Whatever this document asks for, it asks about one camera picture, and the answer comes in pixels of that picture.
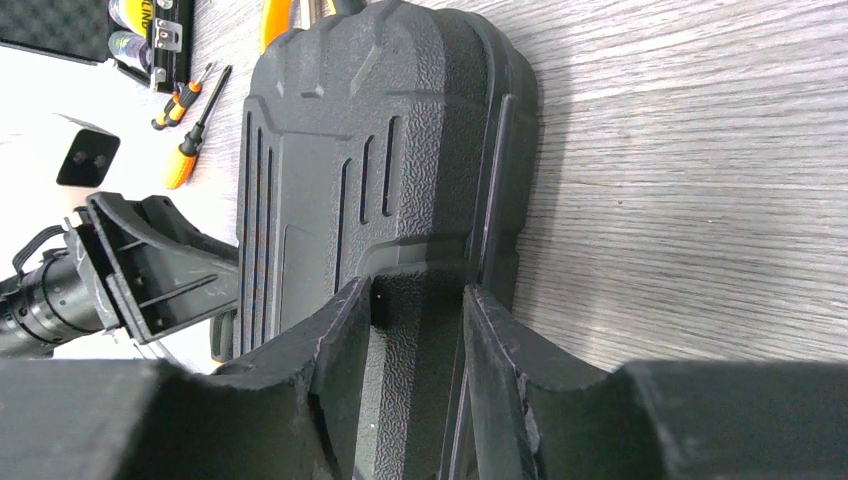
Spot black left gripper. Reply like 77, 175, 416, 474
1, 192, 240, 358

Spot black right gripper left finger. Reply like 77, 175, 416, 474
1, 278, 371, 479

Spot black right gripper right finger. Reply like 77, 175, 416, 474
463, 285, 847, 479

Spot black plastic tool case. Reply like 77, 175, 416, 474
234, 1, 539, 479

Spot small orange precision screwdriver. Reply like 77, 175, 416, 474
150, 91, 179, 131

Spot black aluminium poker chip case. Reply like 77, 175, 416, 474
1, 1, 194, 93

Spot orange handled pliers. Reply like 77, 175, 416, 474
259, 0, 367, 54

